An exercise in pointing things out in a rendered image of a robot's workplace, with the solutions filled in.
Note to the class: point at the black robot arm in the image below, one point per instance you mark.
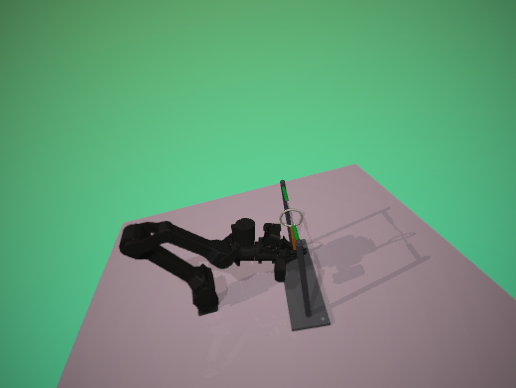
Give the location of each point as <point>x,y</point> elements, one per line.
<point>138,243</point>

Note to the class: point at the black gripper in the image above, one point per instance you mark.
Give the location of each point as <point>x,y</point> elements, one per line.
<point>284,254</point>

